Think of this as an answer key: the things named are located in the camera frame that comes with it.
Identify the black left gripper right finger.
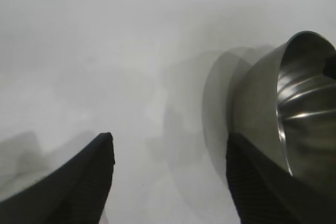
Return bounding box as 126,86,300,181
226,131,336,224

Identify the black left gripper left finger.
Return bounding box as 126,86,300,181
0,132,116,224

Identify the stainless steel mixing bowl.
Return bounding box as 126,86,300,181
228,31,336,177

